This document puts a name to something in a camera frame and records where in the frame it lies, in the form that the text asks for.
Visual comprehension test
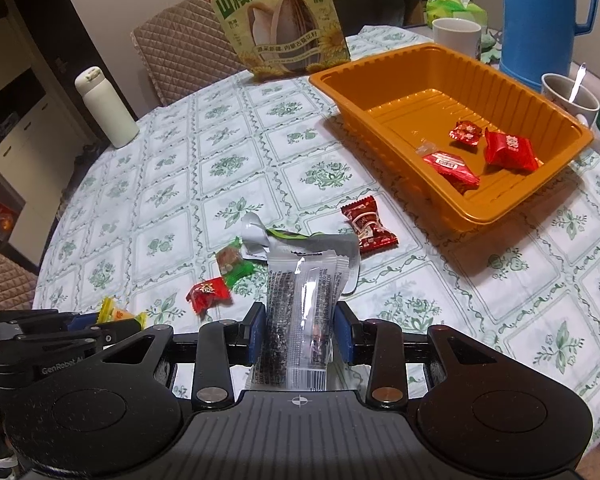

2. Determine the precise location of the white insulated bottle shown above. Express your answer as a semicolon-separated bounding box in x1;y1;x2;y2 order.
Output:
75;66;140;148

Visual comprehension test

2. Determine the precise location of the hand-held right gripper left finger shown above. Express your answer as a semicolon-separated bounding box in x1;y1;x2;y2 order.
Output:
97;302;268;413

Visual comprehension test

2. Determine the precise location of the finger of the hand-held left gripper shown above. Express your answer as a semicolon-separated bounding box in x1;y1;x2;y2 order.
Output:
12;320;145;351
0;310;101;333

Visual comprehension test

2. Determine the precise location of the white mug with drink residue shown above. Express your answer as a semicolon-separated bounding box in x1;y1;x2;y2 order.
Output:
541;73;600;128

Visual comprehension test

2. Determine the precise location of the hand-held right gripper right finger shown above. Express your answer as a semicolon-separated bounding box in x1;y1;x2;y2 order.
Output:
332;304;503;413

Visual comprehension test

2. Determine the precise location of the quilted chair back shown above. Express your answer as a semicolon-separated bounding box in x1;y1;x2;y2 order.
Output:
131;0;246;108

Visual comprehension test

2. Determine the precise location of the red yellow-print candy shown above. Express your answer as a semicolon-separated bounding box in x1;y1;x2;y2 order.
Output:
186;277;233;316

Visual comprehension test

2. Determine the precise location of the orange plastic tray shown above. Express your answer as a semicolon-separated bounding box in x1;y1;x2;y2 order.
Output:
308;42;595;233

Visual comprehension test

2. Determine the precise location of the sunflower seed bag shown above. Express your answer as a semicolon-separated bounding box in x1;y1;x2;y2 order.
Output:
200;0;353;82

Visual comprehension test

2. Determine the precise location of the clear snack bar packet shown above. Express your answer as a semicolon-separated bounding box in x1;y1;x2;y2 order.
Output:
294;255;351;391

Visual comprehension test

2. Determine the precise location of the square red candy packet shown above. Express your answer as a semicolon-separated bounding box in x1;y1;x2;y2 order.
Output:
484;129;538;173

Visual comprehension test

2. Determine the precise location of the dark red candy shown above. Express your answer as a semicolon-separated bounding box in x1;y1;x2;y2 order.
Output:
341;195;398;256

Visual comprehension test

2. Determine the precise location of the silver wrapper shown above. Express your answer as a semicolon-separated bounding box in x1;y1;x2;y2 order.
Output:
240;211;362;295

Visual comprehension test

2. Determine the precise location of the white printed mug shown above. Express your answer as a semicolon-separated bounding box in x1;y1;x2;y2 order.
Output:
431;17;482;58

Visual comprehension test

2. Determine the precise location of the long red candy packet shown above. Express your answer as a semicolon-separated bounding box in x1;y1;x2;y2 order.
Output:
422;150;481;193

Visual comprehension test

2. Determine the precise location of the green nut candy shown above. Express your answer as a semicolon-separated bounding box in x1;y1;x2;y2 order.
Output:
216;237;261;288

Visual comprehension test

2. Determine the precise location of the metal spoon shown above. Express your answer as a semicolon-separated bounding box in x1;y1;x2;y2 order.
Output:
569;62;588;103

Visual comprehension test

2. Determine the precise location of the wooden shelf unit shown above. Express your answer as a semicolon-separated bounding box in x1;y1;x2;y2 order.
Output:
330;0;431;36

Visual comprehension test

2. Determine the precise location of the white cabinet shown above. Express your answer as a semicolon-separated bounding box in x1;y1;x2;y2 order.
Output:
0;0;106;261

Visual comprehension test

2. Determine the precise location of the yellow candy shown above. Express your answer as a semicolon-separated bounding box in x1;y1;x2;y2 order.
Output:
97;297;148;328

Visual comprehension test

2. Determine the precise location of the green cloth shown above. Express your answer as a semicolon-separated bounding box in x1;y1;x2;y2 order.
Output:
480;30;503;66

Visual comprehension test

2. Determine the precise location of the blue thermos jug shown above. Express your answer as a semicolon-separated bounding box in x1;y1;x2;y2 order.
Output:
499;0;600;92

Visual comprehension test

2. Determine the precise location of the quilted beige chair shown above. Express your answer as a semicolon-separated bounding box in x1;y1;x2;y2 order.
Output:
0;237;40;316

